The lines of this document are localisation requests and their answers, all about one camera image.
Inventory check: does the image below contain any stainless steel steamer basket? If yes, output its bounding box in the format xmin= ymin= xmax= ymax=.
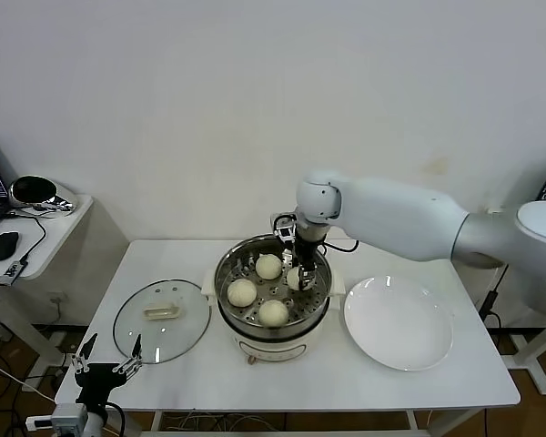
xmin=215 ymin=233 xmax=334 ymax=343

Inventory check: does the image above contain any white side table with mouse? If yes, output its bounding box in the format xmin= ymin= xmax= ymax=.
xmin=0 ymin=194 xmax=96 ymax=379

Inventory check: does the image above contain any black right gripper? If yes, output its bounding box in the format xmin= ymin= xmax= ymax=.
xmin=281 ymin=236 xmax=322 ymax=291

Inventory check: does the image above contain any round glass pot lid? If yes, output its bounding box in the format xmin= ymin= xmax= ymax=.
xmin=113 ymin=278 xmax=212 ymax=365

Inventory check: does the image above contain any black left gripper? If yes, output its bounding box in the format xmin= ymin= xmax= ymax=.
xmin=70 ymin=333 xmax=143 ymax=405

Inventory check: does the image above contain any grey usb dongle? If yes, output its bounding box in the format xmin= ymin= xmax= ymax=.
xmin=0 ymin=259 xmax=27 ymax=287

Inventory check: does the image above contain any black cable with adapter block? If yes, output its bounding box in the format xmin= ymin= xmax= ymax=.
xmin=479 ymin=263 xmax=509 ymax=329

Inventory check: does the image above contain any chrome and black headset device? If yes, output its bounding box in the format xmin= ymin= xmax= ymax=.
xmin=8 ymin=175 xmax=79 ymax=214

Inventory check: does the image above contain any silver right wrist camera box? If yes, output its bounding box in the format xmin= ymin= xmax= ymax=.
xmin=271 ymin=212 xmax=298 ymax=247

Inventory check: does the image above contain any black computer mouse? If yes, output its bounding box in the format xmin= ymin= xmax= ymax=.
xmin=0 ymin=230 xmax=20 ymax=262

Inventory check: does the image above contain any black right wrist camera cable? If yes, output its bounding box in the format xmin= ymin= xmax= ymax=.
xmin=320 ymin=239 xmax=360 ymax=253

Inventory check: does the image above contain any white electric cooker pot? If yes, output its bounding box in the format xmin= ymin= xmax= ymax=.
xmin=201 ymin=268 xmax=347 ymax=366

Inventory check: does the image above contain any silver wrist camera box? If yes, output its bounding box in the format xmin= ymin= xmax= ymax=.
xmin=271 ymin=212 xmax=298 ymax=247
xmin=50 ymin=402 xmax=90 ymax=433

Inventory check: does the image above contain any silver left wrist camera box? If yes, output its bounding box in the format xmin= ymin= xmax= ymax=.
xmin=50 ymin=402 xmax=90 ymax=433

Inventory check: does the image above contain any white steamed baozi bun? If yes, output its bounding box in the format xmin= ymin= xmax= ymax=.
xmin=285 ymin=268 xmax=307 ymax=291
xmin=256 ymin=253 xmax=284 ymax=280
xmin=227 ymin=278 xmax=258 ymax=308
xmin=258 ymin=299 xmax=290 ymax=328

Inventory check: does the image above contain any round white plate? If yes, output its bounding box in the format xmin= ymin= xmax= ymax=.
xmin=344 ymin=276 xmax=455 ymax=373

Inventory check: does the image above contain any white side table with label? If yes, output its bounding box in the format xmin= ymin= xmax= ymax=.
xmin=500 ymin=313 xmax=546 ymax=397

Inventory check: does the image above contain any thin black dongle cable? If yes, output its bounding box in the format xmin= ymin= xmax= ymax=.
xmin=3 ymin=211 xmax=49 ymax=265

